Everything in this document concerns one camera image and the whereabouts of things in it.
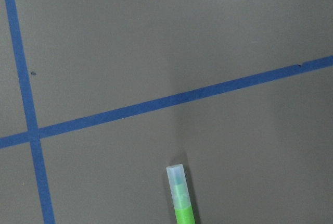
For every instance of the green highlighter pen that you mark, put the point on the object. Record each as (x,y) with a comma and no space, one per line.
(180,194)

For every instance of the brown paper table cover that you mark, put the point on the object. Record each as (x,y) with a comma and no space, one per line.
(98,97)

